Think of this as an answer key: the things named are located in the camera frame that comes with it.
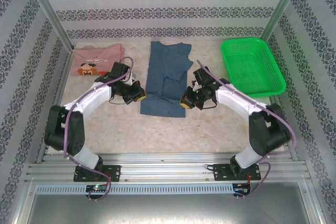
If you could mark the blue t-shirt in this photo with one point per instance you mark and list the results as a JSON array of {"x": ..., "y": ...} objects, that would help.
[{"x": 162, "y": 61}]

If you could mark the pink t-shirt with pixel print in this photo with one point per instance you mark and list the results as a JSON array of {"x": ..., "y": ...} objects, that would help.
[{"x": 99, "y": 53}]

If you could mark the grey metal panel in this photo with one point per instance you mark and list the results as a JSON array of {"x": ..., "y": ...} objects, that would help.
[{"x": 168, "y": 211}]

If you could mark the aluminium corner post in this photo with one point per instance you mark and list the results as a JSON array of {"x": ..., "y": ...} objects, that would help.
[
  {"x": 282, "y": 6},
  {"x": 50, "y": 11}
]

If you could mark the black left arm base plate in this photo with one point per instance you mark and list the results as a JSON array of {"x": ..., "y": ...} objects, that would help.
[{"x": 113, "y": 174}]

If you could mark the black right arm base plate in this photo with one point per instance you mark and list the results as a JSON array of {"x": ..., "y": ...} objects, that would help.
[{"x": 220, "y": 172}]

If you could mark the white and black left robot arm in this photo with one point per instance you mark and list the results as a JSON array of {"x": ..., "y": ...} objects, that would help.
[{"x": 92, "y": 100}]

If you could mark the aluminium side rail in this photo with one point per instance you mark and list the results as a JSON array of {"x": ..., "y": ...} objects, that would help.
[
  {"x": 62, "y": 82},
  {"x": 277, "y": 100}
]

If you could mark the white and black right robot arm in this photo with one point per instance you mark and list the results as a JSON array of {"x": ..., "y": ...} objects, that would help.
[{"x": 236, "y": 98}]

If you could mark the green plastic basket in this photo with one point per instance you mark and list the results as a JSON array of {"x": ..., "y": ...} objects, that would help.
[{"x": 246, "y": 72}]

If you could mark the small circuit board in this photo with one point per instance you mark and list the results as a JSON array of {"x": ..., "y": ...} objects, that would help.
[
  {"x": 241, "y": 190},
  {"x": 95, "y": 188}
]

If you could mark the aluminium rail frame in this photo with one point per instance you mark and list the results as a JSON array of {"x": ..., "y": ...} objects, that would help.
[{"x": 162, "y": 171}]

